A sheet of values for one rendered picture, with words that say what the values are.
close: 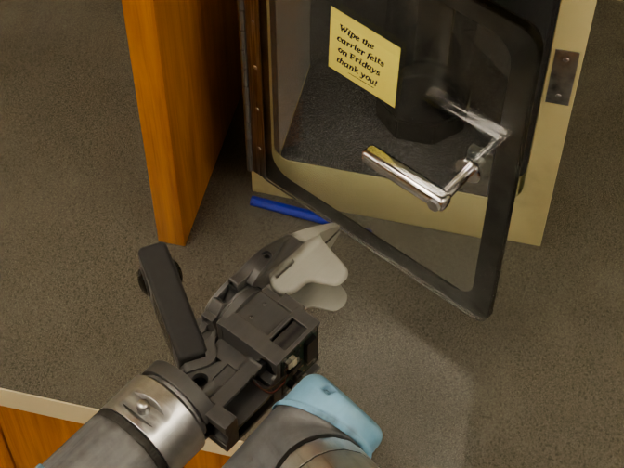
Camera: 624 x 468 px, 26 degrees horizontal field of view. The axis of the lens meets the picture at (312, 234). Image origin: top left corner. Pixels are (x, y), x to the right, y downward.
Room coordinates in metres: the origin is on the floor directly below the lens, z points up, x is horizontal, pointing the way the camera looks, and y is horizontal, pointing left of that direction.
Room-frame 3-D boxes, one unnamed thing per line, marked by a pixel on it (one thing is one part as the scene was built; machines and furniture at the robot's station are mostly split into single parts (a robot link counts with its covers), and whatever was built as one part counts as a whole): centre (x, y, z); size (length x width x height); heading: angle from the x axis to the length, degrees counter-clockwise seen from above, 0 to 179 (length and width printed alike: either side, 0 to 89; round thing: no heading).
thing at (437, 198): (0.75, -0.09, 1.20); 0.10 x 0.05 x 0.03; 50
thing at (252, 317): (0.55, 0.06, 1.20); 0.12 x 0.09 x 0.08; 140
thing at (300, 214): (0.89, 0.00, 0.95); 0.14 x 0.01 x 0.01; 72
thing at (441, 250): (0.82, -0.06, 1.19); 0.30 x 0.01 x 0.40; 50
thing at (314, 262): (0.64, 0.00, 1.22); 0.09 x 0.06 x 0.03; 140
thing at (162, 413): (0.50, 0.12, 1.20); 0.08 x 0.05 x 0.08; 50
